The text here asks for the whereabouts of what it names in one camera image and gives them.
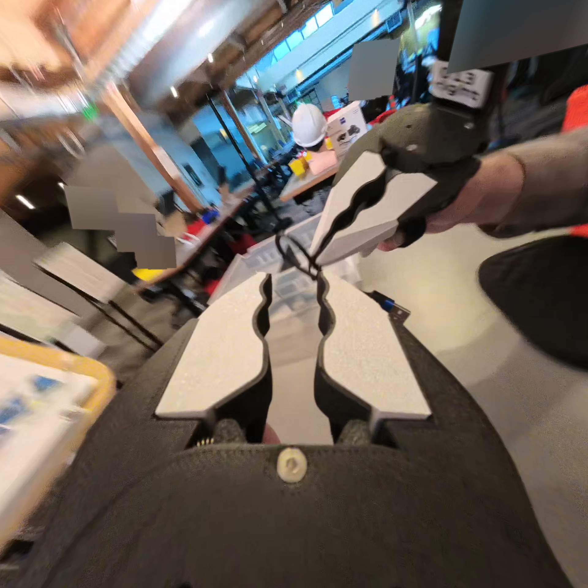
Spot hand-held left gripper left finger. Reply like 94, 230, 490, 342
155, 272, 273, 421

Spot handwritten whiteboard easel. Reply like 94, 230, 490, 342
0, 271, 106, 359
34, 243, 164, 350

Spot white hard hat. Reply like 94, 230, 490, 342
292, 103, 328, 148

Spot clear plastic organizer box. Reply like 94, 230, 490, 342
209, 212, 366, 343

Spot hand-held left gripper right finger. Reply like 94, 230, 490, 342
315, 271, 433, 421

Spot printed product box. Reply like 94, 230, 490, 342
326, 102, 368, 154

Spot person's right hand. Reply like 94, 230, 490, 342
377, 152, 526, 253

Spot black usb cable blue rings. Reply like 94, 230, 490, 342
275, 233, 413, 325

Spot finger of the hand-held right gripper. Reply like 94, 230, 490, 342
309, 151, 389, 259
319, 174, 438, 268

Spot long grey desk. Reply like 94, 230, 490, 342
131, 181, 258, 295
279, 161, 341, 203

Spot black pole round foot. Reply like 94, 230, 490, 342
209, 92, 295, 231

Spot red bag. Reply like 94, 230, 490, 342
565, 85, 588, 135

